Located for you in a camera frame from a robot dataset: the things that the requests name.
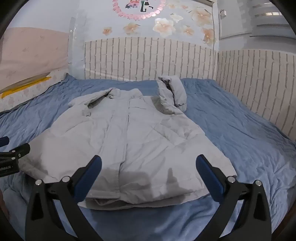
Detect pink padded headboard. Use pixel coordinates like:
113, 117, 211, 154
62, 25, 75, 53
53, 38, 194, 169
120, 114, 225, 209
0, 27, 71, 93

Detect blue bed sheet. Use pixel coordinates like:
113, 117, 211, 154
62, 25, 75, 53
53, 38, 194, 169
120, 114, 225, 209
0, 73, 294, 241

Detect pink wreath wall sticker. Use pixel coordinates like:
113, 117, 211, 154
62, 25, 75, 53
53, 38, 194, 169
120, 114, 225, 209
112, 0, 167, 21

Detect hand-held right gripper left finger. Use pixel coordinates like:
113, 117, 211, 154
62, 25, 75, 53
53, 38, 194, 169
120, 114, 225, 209
25, 155, 103, 241

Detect peach flower wall stickers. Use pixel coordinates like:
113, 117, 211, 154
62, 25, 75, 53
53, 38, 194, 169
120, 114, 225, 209
102, 0, 218, 44

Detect floral patterned mattress cover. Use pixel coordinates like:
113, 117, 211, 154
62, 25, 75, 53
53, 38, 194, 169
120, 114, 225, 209
0, 70, 70, 114

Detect light grey padded jacket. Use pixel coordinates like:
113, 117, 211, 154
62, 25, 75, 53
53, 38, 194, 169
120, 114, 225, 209
20, 75, 237, 210

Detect striped window blind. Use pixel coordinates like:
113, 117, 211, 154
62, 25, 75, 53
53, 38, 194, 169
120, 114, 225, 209
250, 0, 296, 39

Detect clear plastic sheet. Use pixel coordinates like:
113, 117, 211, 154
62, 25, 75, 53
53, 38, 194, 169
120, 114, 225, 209
68, 14, 87, 80

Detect brick pattern wall panel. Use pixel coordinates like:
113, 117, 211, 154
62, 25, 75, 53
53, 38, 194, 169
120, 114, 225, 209
84, 36, 296, 141

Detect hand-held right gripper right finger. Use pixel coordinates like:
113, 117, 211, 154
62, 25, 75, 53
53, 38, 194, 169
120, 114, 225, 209
195, 154, 272, 241

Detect yellow strip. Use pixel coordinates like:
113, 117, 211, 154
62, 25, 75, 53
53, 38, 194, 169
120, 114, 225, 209
0, 76, 52, 99

